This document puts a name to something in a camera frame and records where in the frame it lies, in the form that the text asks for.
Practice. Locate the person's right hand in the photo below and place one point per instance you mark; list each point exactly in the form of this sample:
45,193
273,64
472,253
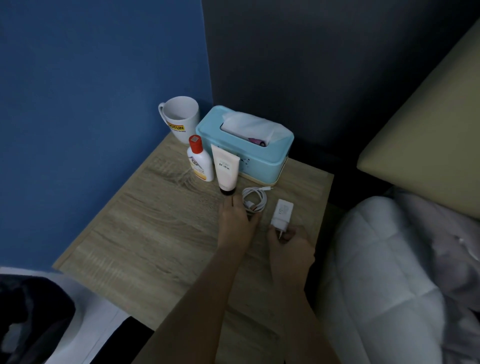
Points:
291,258

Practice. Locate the person's left hand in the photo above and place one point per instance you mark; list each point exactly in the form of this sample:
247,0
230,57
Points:
234,228

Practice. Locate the person's right thumb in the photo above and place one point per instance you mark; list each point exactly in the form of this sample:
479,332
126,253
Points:
272,234

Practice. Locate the person's left thumb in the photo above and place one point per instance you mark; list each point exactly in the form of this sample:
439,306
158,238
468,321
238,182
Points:
254,221

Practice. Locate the white charger adapter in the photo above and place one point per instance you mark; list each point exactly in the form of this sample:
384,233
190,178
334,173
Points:
282,214

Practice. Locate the person's left forearm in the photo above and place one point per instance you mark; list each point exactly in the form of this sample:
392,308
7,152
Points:
195,311

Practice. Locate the person's right forearm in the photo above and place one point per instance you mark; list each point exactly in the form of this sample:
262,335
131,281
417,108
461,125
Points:
303,322

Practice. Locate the white tube black cap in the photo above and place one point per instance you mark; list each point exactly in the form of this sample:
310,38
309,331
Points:
225,170

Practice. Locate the light blue tissue box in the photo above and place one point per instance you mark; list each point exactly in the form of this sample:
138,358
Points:
262,159

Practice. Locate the white lotion bottle red cap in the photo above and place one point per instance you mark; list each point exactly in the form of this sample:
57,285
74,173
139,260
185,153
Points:
200,163

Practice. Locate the white tissue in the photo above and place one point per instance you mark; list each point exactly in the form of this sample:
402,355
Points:
251,126

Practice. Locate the white quilted duvet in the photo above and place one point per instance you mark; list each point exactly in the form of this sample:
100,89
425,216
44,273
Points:
378,285

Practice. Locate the white mug with yellow label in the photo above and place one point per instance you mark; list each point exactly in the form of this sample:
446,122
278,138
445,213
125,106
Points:
180,118

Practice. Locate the grey pillow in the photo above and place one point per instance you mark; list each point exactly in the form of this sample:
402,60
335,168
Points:
446,240

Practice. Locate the beige bed headboard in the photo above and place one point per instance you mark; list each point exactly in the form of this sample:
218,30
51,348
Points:
431,142

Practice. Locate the white cloth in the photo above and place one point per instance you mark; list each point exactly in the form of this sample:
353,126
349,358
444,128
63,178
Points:
93,322

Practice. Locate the black garment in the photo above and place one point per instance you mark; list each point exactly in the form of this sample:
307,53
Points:
32,311

